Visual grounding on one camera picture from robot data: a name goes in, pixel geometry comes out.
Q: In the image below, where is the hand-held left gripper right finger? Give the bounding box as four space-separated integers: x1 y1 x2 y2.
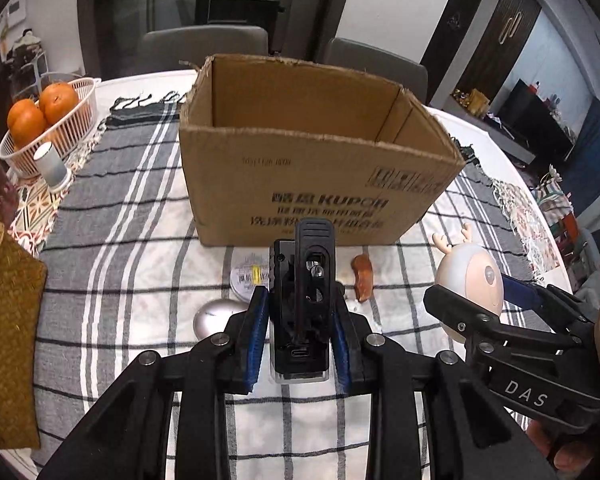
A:
330 285 561 480

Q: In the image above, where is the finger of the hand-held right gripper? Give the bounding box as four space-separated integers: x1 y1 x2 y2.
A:
502 275 600 333
422 285 588 376

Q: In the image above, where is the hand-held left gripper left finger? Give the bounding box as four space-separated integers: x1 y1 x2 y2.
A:
37 287 271 480

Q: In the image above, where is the egg-shaped antlered deer toy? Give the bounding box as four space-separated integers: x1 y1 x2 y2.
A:
431 224 506 345

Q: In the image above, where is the silver oval case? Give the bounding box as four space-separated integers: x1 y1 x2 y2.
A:
192 299 248 343

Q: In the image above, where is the round labelled tin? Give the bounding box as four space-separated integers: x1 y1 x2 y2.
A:
230 251 273 305

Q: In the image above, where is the small brown wooden figurine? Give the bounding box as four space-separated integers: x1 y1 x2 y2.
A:
351 254 374 303

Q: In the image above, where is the black clip device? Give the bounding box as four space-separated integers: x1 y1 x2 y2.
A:
269 217 337 386

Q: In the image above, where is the brown cardboard box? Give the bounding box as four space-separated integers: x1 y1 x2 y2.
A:
178 53 467 248

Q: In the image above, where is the person's right hand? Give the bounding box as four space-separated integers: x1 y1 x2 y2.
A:
527 412 600 471

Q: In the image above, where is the grey white checked cloth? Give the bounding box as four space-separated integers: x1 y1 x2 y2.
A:
30 92 546 480

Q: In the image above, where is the low television stand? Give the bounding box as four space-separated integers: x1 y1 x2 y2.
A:
442 95 538 166

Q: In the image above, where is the blue curtain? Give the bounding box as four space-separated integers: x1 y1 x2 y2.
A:
562 97 600 216

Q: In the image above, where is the black television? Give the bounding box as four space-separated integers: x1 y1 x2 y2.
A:
500 79 576 161

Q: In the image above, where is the gold paper bag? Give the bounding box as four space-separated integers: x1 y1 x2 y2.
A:
467 89 491 118

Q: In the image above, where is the dark interior door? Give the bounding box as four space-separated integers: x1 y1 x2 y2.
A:
422 0 488 106

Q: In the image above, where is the tile patterned tablecloth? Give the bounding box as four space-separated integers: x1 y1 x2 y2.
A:
7 110 563 281

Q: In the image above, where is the grey dining chair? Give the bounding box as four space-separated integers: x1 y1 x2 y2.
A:
139 25 270 78
324 37 428 106

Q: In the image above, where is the white cylindrical diffuser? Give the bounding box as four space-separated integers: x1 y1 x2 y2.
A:
33 142 72 193

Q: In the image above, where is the dark wood panel cabinet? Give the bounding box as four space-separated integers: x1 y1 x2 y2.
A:
460 0 543 96

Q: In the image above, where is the white plastic fruit basket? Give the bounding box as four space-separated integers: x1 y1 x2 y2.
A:
0 77 102 180

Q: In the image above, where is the orange fruit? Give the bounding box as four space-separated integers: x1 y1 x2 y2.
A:
6 99 47 147
38 82 80 126

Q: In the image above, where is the white storage rack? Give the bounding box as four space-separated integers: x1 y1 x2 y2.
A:
0 27 51 103

